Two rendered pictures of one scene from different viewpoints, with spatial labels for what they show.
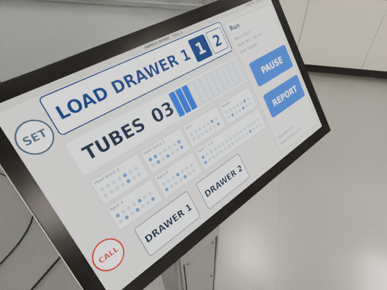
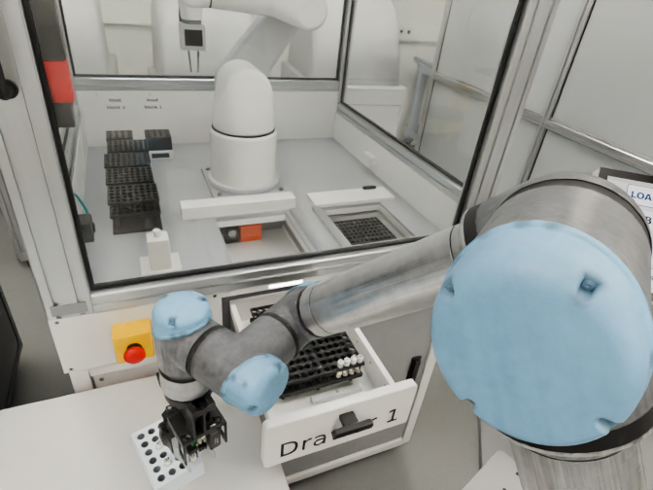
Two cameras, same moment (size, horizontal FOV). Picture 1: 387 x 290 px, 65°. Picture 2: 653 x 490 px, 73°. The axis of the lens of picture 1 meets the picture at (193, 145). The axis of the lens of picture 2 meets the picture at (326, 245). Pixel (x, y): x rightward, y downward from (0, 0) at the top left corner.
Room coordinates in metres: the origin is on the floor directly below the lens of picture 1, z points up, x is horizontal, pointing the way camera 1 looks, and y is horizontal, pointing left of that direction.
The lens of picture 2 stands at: (-0.94, -0.18, 1.56)
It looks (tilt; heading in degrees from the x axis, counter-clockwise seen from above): 32 degrees down; 51
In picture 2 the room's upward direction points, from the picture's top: 7 degrees clockwise
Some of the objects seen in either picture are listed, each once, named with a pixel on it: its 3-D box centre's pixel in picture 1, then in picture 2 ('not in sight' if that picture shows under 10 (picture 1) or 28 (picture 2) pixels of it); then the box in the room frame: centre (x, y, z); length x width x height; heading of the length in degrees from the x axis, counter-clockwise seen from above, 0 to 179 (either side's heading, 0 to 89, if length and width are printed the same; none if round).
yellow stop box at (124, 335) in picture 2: not in sight; (133, 341); (-0.83, 0.53, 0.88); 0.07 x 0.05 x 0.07; 167
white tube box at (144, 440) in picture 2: not in sight; (167, 453); (-0.84, 0.33, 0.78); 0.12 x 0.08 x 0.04; 94
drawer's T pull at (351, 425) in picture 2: not in sight; (350, 422); (-0.58, 0.14, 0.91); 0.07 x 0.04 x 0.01; 167
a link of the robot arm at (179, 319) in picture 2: not in sight; (185, 335); (-0.81, 0.26, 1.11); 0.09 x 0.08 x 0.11; 111
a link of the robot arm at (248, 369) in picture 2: not in sight; (248, 363); (-0.76, 0.18, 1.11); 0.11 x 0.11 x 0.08; 21
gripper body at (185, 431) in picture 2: not in sight; (192, 412); (-0.81, 0.26, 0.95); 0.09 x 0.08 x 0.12; 93
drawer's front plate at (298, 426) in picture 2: not in sight; (341, 421); (-0.58, 0.17, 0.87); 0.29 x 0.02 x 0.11; 167
